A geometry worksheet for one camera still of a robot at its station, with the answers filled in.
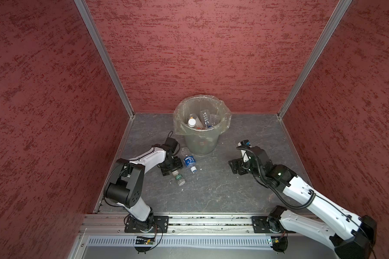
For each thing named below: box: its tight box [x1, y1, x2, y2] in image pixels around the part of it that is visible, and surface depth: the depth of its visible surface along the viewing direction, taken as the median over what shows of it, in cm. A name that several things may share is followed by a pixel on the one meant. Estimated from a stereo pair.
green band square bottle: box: [187, 113, 197, 128], surface depth 78 cm
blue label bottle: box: [183, 154, 198, 174], surface depth 91 cm
